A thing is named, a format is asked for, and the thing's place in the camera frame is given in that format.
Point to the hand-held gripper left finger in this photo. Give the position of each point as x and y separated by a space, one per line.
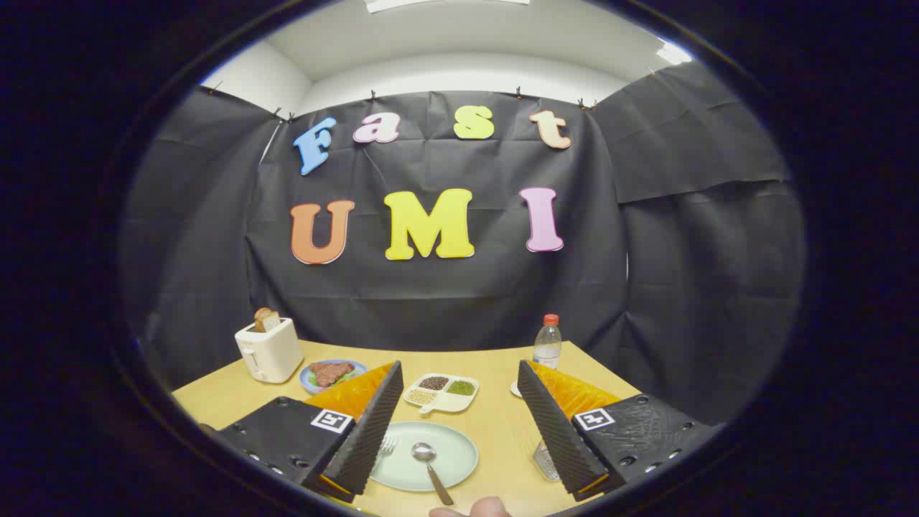
373 431

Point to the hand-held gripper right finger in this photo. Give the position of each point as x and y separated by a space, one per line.
549 424

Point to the pale beans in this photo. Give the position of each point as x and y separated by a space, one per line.
421 396

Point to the brown steak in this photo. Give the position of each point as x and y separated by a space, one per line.
330 373

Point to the clear water bottle red cap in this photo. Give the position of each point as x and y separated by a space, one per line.
547 348

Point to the dark brown beans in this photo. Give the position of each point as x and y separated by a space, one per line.
434 383

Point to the light green plate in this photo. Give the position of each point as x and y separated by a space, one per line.
449 449

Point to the white divided tray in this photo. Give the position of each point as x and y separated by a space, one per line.
449 403

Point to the small blue plate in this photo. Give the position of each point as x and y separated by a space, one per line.
304 378

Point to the green beans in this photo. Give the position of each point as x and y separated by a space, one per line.
462 388

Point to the white toaster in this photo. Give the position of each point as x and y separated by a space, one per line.
273 352

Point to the black backdrop cloth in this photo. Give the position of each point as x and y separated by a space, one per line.
445 301

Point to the brown toast slice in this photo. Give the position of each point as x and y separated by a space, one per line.
266 319

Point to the small ceiling light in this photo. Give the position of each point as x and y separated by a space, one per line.
673 53

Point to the long ceiling light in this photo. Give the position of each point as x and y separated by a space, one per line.
445 3

